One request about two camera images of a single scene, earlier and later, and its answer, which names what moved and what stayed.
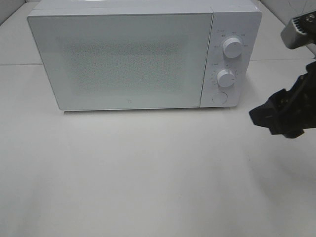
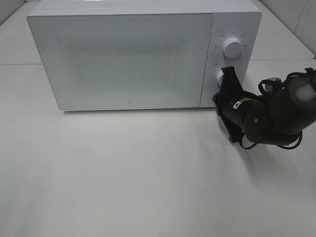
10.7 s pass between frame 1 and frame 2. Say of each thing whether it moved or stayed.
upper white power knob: stayed
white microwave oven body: stayed
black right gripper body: moved
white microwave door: stayed
